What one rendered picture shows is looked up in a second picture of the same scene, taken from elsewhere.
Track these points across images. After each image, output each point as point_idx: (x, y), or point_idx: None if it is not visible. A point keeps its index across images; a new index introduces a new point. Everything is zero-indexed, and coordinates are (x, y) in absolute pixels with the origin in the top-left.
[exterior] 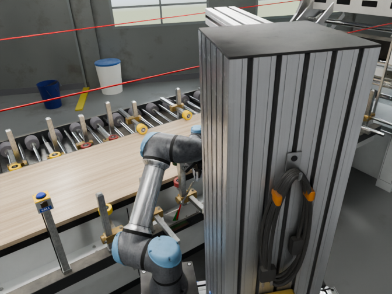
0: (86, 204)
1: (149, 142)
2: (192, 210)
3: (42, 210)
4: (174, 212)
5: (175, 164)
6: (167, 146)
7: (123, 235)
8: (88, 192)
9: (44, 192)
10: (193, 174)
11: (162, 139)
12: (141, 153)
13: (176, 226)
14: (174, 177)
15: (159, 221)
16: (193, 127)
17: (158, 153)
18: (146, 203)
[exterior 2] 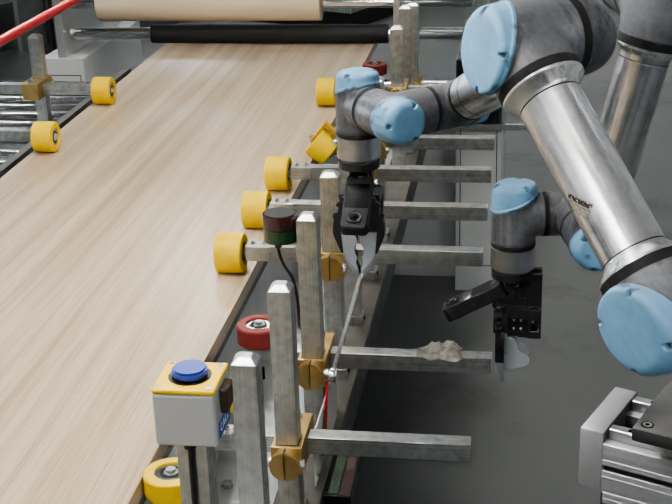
0: (81, 502)
1: (522, 21)
2: (334, 410)
3: (221, 426)
4: (321, 420)
5: (291, 239)
6: (574, 17)
7: (654, 274)
8: (20, 478)
9: (191, 359)
10: (349, 251)
11: (546, 5)
12: (507, 64)
13: (340, 466)
14: (223, 330)
15: (346, 437)
16: (351, 73)
17: (566, 43)
18: (629, 177)
